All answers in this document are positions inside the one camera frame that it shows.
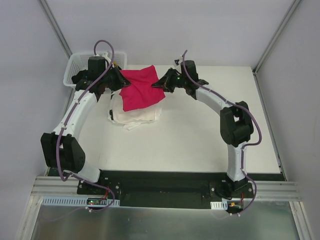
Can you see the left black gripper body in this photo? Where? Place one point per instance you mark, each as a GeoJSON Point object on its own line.
{"type": "Point", "coordinates": [114, 78]}

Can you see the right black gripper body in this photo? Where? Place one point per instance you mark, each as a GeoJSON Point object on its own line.
{"type": "Point", "coordinates": [169, 80]}

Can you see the pink t shirt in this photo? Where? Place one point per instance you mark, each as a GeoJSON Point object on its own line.
{"type": "Point", "coordinates": [140, 94]}

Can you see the white t shirt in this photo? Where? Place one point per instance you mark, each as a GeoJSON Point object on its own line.
{"type": "Point", "coordinates": [134, 118]}

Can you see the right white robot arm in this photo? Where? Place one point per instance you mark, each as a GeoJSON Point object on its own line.
{"type": "Point", "coordinates": [235, 124]}

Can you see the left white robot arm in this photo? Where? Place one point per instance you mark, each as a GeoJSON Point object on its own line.
{"type": "Point", "coordinates": [61, 148]}

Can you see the black t shirt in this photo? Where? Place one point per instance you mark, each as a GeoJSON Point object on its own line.
{"type": "Point", "coordinates": [84, 74]}

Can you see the white plastic laundry basket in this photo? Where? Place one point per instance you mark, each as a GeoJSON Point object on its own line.
{"type": "Point", "coordinates": [79, 62]}

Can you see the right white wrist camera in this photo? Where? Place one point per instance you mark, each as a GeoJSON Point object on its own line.
{"type": "Point", "coordinates": [177, 62]}

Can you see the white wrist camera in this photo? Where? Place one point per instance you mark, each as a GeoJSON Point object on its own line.
{"type": "Point", "coordinates": [177, 62]}
{"type": "Point", "coordinates": [107, 55]}

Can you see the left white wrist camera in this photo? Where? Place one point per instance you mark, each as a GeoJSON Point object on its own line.
{"type": "Point", "coordinates": [107, 55]}

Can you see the left aluminium frame post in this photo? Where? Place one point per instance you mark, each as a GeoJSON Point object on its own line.
{"type": "Point", "coordinates": [55, 27]}

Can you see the aluminium frame post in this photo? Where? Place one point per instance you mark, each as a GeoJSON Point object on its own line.
{"type": "Point", "coordinates": [293, 7]}
{"type": "Point", "coordinates": [55, 27]}

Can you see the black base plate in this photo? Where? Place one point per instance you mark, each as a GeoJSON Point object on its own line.
{"type": "Point", "coordinates": [167, 189]}

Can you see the left white cable duct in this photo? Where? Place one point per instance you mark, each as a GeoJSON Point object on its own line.
{"type": "Point", "coordinates": [68, 201]}

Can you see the white cable duct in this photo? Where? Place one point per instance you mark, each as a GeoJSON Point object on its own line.
{"type": "Point", "coordinates": [68, 201]}
{"type": "Point", "coordinates": [219, 205]}

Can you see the right white cable duct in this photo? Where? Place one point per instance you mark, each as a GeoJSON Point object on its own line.
{"type": "Point", "coordinates": [219, 205]}

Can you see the right aluminium frame post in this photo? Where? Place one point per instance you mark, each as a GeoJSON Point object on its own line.
{"type": "Point", "coordinates": [293, 7]}

